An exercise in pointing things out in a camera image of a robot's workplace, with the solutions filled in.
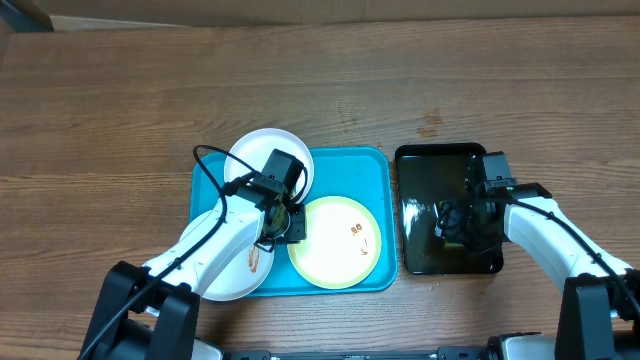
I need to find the yellow-green rimmed plate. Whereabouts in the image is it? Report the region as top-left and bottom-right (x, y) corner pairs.
(287, 196), (382, 290)

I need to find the white plate top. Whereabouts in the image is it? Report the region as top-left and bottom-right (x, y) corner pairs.
(229, 128), (314, 203)

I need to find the white plate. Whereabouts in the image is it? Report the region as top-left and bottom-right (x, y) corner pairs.
(229, 128), (314, 203)
(178, 212), (275, 301)

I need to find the green yellow sponge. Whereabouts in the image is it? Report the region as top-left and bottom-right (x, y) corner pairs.
(443, 240), (464, 249)

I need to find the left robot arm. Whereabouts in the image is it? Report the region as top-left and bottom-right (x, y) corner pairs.
(80, 196), (305, 359)

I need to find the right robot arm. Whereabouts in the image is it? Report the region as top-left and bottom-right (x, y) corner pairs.
(435, 197), (639, 359)

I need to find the black water tray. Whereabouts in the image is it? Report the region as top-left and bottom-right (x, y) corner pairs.
(395, 142), (504, 275)

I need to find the teal plastic tray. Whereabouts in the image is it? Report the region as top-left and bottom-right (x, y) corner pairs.
(188, 145), (399, 298)

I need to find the white plate bottom left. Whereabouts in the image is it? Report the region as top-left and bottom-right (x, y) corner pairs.
(178, 212), (275, 301)

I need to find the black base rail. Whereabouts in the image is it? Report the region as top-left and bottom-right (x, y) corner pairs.
(222, 346), (498, 360)

